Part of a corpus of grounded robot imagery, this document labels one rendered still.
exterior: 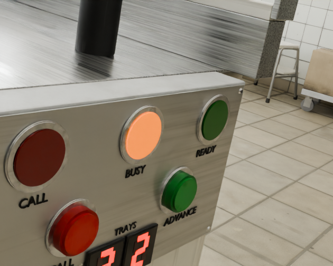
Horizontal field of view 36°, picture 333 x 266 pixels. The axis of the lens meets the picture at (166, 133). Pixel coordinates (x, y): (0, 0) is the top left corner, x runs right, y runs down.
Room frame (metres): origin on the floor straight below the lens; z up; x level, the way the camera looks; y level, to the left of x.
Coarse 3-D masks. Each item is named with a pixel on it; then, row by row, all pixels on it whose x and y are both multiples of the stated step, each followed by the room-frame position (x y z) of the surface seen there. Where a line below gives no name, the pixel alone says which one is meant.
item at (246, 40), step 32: (32, 0) 0.60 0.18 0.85; (64, 0) 0.56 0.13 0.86; (128, 0) 0.51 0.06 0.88; (160, 0) 0.48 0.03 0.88; (192, 0) 0.46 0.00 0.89; (224, 0) 0.44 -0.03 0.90; (256, 0) 0.45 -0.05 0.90; (288, 0) 0.42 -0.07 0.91; (128, 32) 0.50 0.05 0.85; (160, 32) 0.48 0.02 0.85; (192, 32) 0.46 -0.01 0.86; (224, 32) 0.44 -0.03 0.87; (256, 32) 0.42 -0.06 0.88; (224, 64) 0.43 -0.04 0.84; (256, 64) 0.42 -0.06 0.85
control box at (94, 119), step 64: (0, 128) 0.23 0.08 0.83; (64, 128) 0.26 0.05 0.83; (128, 128) 0.30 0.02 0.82; (192, 128) 0.35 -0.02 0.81; (0, 192) 0.23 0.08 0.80; (64, 192) 0.26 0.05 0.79; (128, 192) 0.31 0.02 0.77; (0, 256) 0.23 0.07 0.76; (64, 256) 0.27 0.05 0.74; (128, 256) 0.31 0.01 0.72
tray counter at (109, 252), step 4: (112, 248) 0.30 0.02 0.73; (104, 252) 0.29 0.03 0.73; (108, 252) 0.29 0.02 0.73; (112, 252) 0.30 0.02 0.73; (104, 256) 0.29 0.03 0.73; (112, 256) 0.30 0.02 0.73; (100, 260) 0.29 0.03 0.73; (112, 260) 0.30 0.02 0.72; (100, 264) 0.29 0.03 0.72; (108, 264) 0.30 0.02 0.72
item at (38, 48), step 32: (0, 0) 0.60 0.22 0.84; (96, 0) 0.39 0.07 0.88; (0, 32) 0.41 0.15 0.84; (32, 32) 0.44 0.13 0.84; (64, 32) 0.47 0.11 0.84; (96, 32) 0.39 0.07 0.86; (0, 64) 0.31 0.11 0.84; (32, 64) 0.33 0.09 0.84; (64, 64) 0.34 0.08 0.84; (96, 64) 0.36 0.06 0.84; (128, 64) 0.38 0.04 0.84; (160, 64) 0.40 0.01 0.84; (192, 64) 0.43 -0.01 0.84; (192, 256) 0.44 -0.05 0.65
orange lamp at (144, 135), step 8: (152, 112) 0.31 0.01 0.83; (136, 120) 0.30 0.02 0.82; (144, 120) 0.31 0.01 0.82; (152, 120) 0.31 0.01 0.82; (136, 128) 0.30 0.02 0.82; (144, 128) 0.31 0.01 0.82; (152, 128) 0.31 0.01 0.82; (160, 128) 0.32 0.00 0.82; (128, 136) 0.30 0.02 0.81; (136, 136) 0.30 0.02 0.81; (144, 136) 0.31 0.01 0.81; (152, 136) 0.31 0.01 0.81; (128, 144) 0.30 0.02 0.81; (136, 144) 0.30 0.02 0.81; (144, 144) 0.31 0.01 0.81; (152, 144) 0.31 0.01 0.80; (128, 152) 0.30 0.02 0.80; (136, 152) 0.30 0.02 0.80; (144, 152) 0.31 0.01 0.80
